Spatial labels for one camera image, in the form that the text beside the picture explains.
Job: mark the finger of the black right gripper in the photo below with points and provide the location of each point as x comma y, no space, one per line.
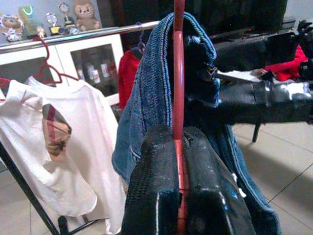
256,51
269,102

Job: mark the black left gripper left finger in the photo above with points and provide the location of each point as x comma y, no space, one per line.
151,183

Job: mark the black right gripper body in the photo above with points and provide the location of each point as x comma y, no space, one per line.
306,29

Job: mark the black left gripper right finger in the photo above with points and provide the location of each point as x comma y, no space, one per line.
210,195

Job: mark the blue denim jeans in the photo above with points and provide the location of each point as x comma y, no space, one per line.
151,85

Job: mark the purple clothes hanger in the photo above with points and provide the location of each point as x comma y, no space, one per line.
141,46

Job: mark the black television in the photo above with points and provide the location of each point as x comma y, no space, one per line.
232,14

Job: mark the plain white shirt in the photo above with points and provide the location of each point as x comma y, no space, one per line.
97,147

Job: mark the plain red shirt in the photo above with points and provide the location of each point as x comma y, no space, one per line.
128,78

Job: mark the white shirt with plaid patch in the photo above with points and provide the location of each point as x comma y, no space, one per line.
24,147

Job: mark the white glass door cabinet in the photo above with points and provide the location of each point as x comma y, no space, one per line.
62,61

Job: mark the black chrome clothes rack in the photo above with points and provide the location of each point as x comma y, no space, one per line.
73,36

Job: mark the brown plush toy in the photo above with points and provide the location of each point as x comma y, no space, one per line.
85,14

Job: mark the glass trophy gold stem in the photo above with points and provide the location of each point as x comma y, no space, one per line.
68,24

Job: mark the glass trophy black base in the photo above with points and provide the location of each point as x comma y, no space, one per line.
54,30

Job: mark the small doll figurine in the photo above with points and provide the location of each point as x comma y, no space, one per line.
41,31

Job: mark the white plush toy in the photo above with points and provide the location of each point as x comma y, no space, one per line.
11,27

